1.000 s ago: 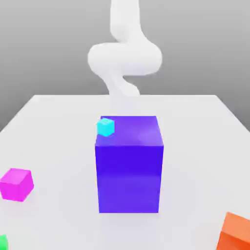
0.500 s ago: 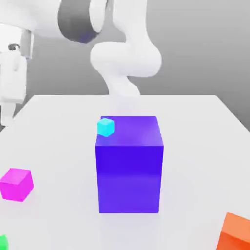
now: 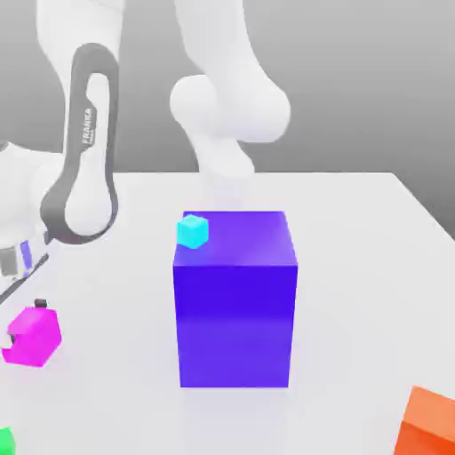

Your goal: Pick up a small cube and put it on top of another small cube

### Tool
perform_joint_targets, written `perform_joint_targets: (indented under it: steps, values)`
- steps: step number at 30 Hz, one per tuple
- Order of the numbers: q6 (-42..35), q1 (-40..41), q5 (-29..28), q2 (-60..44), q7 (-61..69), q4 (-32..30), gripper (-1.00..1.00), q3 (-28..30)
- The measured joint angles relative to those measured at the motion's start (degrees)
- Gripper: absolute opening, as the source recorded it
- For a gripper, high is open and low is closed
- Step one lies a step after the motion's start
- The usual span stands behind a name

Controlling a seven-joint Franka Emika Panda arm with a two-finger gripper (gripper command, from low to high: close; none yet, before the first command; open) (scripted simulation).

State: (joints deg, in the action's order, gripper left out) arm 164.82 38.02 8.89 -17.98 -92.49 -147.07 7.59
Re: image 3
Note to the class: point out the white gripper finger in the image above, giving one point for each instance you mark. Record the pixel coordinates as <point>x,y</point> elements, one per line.
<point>10,340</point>
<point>40,303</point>

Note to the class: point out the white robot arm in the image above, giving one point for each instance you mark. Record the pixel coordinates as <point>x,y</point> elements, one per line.
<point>227,106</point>

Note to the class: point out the small magenta cube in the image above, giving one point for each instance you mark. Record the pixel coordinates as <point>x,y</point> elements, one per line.
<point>33,337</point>

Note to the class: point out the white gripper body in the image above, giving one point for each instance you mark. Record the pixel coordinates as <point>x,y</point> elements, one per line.
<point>26,284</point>

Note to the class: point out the small cyan cube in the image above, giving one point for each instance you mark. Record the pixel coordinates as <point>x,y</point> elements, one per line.
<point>192,231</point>

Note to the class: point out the large orange box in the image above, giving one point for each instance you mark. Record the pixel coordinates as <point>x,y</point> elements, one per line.
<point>428,426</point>

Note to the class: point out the large purple box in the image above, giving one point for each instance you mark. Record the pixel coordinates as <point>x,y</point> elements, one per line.
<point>234,312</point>

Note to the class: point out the small green cube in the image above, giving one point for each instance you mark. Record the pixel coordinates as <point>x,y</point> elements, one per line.
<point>6,442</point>

